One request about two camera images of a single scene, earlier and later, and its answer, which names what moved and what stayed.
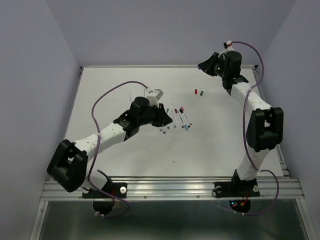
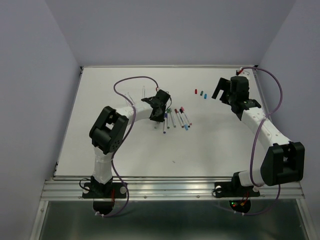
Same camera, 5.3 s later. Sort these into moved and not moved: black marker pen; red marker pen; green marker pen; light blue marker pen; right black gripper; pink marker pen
Moved: light blue marker pen; right black gripper
Not moved: pink marker pen; red marker pen; black marker pen; green marker pen
